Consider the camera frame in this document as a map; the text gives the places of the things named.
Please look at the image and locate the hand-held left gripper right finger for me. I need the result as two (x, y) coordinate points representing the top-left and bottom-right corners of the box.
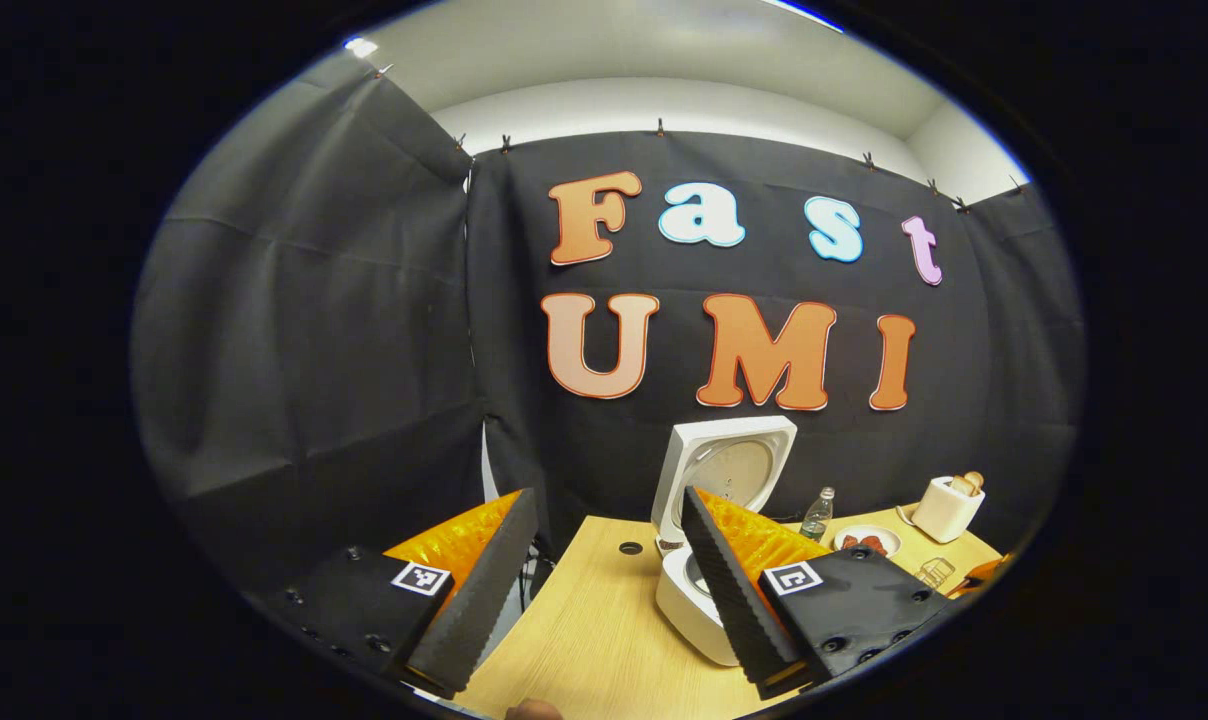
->
(681, 486), (965, 702)

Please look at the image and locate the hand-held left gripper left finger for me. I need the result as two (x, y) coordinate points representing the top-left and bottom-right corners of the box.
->
(247, 487), (540, 701)

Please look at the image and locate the white rice cooker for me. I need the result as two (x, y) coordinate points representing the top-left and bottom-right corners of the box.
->
(650, 415), (798, 668)

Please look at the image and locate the white toaster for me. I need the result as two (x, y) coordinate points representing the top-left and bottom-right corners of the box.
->
(908, 474), (986, 545)

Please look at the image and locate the clear plastic bottle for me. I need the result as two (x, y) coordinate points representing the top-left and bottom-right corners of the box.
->
(801, 486), (836, 542)

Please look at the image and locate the white round plate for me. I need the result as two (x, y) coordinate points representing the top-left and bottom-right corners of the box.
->
(833, 524), (903, 560)

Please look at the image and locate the black backdrop cloth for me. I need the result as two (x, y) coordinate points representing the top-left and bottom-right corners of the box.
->
(132, 70), (1087, 601)

